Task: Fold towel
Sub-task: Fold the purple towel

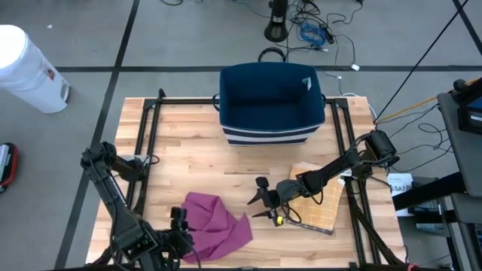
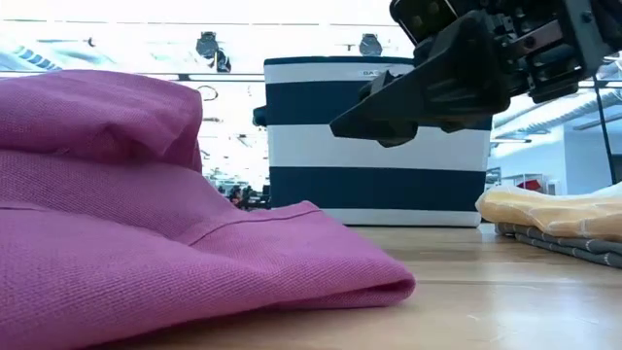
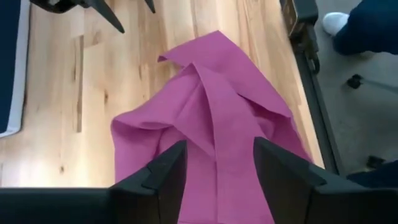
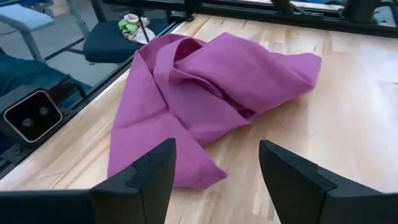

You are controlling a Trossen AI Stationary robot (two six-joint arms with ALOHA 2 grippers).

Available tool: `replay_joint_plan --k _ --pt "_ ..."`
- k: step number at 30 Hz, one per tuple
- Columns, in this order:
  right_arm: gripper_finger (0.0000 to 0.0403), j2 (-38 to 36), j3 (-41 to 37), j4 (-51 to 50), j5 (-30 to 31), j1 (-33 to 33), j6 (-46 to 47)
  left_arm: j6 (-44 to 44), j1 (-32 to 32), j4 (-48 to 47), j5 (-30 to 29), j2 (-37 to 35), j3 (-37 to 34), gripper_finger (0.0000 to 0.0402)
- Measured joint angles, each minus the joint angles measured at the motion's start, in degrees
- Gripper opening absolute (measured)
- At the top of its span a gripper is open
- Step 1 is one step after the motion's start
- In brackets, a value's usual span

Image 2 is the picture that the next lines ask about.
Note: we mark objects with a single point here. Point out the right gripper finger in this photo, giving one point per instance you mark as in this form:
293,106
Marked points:
447,82
396,138

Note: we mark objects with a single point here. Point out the white basket label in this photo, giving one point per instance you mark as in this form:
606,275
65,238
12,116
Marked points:
370,73

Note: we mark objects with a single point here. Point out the grey checked towel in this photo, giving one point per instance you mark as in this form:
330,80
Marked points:
559,243

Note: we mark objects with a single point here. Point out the magenta towel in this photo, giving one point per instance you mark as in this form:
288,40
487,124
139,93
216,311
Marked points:
146,243

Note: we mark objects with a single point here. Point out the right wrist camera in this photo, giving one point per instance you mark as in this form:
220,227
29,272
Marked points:
423,17

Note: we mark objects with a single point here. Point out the thin black pole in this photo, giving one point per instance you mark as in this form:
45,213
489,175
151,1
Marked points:
605,131

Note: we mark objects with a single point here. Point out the navy white striped basket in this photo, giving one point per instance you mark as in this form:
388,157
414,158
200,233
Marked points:
340,155

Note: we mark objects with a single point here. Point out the orange checked towel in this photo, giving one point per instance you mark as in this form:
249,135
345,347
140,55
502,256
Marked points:
549,211

